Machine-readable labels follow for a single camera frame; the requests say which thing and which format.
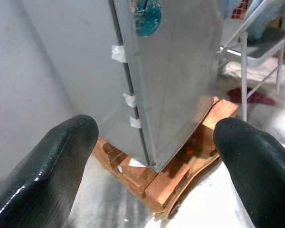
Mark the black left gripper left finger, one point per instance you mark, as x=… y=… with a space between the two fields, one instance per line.
x=45 y=171

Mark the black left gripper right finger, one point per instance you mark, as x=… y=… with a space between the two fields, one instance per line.
x=259 y=171

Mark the grey fridge body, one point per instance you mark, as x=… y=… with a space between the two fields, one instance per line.
x=85 y=59

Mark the dark red cloth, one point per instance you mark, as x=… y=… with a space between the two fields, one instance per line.
x=259 y=98

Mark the wooden pallet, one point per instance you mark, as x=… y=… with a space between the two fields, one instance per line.
x=166 y=187

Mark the white tape piece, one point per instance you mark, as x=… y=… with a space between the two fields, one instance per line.
x=119 y=54
x=135 y=122
x=130 y=99

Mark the grey metal folding chair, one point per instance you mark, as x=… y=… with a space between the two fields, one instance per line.
x=268 y=45

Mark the teal cloth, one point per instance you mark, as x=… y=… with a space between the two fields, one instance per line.
x=259 y=19

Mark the round teal sticker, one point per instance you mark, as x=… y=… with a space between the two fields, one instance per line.
x=149 y=23

